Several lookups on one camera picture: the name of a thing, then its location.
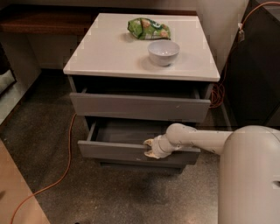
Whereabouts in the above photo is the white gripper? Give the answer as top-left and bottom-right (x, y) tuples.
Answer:
(143, 135), (172, 159)

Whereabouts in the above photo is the grey drawer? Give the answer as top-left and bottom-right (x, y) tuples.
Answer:
(70, 92), (210, 123)
(78, 117), (200, 170)

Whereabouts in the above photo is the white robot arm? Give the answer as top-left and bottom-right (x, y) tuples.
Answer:
(144, 123), (280, 224)

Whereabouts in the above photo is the grey top drawer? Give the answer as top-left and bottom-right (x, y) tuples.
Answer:
(70, 92), (210, 123)

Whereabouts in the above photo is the white top drawer cabinet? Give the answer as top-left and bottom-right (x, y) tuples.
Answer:
(64, 13), (220, 173)

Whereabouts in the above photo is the white bowl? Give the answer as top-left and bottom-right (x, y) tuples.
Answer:
(148, 39), (180, 67)

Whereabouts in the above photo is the green snack bag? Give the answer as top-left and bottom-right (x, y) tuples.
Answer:
(127, 17), (171, 40)

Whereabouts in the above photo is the dark cabinet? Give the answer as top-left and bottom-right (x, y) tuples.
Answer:
(225, 0), (280, 127)

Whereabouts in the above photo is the wooden shelf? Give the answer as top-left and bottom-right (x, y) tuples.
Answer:
(0, 4), (197, 36)

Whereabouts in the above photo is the orange extension cable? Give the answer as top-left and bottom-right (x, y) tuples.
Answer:
(10, 1), (280, 224)

